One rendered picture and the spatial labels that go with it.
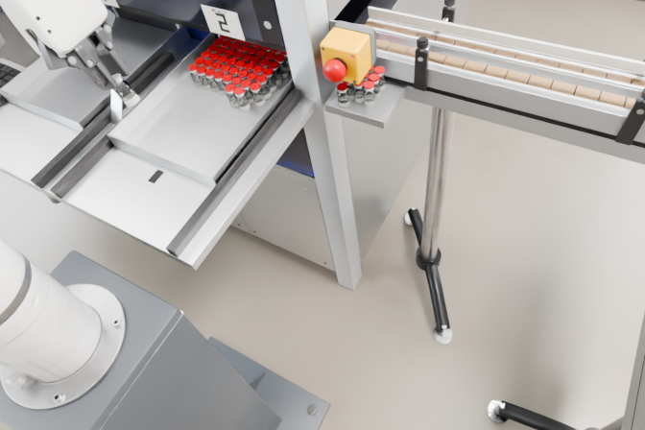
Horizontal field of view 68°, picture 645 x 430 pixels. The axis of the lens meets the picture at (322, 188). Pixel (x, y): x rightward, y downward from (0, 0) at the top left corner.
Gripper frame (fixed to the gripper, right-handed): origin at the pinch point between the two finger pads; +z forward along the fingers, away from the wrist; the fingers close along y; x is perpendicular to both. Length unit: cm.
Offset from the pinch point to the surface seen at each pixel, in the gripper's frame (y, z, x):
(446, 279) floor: -45, 121, 11
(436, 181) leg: -40, 66, 21
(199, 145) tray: -10.0, 23.9, -7.8
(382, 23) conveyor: -47, 25, 18
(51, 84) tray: -16, 10, -50
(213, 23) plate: -28.8, 9.7, -6.7
